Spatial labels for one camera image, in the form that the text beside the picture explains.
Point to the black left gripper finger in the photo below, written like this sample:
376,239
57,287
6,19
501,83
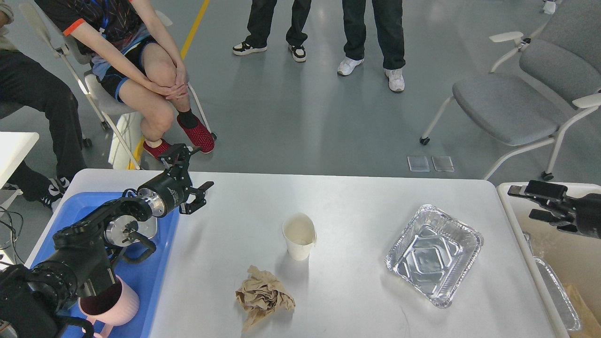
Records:
195,198
176,158

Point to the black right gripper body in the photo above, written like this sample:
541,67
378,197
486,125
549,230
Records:
587,213

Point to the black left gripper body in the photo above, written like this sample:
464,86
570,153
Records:
165,192

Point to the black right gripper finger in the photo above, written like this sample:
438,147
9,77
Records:
562,223
543,193

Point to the brown paper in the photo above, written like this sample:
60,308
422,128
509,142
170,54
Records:
590,325
262,294

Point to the white paper cup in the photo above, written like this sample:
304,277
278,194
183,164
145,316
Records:
300,236

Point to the pink ribbed mug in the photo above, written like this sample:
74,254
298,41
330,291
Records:
115,306

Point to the aluminium foil tray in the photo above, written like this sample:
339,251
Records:
434,253

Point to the stainless steel rectangular container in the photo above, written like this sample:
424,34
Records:
148,228

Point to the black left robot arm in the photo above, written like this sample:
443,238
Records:
86,253

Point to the white plastic bin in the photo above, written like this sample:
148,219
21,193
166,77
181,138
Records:
575,259

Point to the blue plastic tray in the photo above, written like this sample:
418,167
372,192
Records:
145,278

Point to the foil tray inside bin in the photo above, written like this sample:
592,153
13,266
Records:
559,297

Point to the brown paper inside bin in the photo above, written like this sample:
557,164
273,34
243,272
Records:
590,325

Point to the seated person black shirt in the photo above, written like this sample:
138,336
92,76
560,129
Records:
136,70

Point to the grey office chair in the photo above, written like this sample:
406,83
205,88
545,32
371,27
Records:
564,55

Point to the white side table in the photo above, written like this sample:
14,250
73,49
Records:
14,147

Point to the person in black trousers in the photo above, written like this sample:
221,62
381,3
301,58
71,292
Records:
24,81

